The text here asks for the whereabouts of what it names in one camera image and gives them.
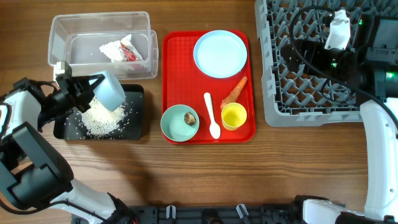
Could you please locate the brown food scrap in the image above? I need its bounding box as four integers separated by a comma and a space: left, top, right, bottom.
184, 112, 197, 126

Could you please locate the grey dishwasher rack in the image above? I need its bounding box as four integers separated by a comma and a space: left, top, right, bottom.
254, 0, 398, 128

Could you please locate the black plastic tray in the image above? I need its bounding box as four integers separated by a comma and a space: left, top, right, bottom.
53, 84, 144, 140

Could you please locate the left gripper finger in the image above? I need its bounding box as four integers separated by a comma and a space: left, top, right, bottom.
72, 74, 104, 90
75, 90, 93, 113

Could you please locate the light blue bowl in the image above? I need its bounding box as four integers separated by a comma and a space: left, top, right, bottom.
89, 70, 126, 111

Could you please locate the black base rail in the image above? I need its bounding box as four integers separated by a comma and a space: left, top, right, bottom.
71, 203, 299, 224

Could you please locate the red foil wrapper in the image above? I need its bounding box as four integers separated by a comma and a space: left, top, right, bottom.
121, 43, 138, 62

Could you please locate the red serving tray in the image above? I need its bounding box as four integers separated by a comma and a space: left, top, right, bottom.
162, 30, 256, 145

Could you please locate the white napkin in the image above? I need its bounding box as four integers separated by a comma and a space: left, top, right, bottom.
99, 34, 143, 62

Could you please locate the orange carrot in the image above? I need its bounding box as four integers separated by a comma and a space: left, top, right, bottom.
220, 77, 248, 110

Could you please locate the yellow cup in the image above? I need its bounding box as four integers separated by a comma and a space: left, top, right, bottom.
221, 103, 248, 131

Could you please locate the clear plastic bin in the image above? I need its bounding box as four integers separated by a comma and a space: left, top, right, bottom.
48, 11, 159, 80

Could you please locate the green bowl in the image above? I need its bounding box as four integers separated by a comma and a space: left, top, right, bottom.
160, 105, 200, 142

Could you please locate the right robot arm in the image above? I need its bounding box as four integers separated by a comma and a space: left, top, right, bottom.
282, 8, 397, 223

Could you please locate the white rice pile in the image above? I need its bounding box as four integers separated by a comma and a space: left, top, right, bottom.
71, 96, 130, 139

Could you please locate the light blue plate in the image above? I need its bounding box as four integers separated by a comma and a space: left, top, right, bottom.
193, 30, 248, 79

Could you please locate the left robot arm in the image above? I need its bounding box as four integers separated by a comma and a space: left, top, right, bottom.
1, 73, 139, 223

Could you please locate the white plastic spoon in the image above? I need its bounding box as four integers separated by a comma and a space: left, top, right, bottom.
203, 92, 221, 139

